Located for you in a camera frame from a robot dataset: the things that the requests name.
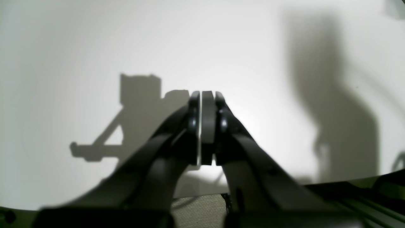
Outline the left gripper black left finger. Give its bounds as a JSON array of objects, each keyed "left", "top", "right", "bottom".
[{"left": 32, "top": 91, "right": 201, "bottom": 228}]

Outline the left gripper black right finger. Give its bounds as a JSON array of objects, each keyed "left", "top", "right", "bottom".
[{"left": 201, "top": 91, "right": 366, "bottom": 228}]

